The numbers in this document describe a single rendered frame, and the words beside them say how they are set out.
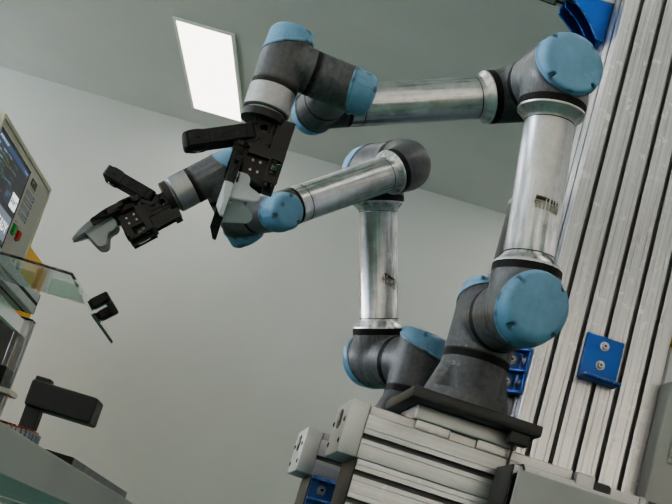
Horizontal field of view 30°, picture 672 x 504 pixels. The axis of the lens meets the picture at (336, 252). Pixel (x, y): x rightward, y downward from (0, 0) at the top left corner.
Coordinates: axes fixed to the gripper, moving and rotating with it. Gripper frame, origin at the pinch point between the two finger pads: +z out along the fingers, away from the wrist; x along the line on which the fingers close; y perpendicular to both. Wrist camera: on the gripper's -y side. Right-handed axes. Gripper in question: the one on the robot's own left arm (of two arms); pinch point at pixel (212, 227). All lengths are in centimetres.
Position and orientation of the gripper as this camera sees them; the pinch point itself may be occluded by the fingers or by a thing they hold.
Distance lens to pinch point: 193.1
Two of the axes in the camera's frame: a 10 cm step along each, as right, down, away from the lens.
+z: -2.9, 9.2, -2.7
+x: -1.7, 2.3, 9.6
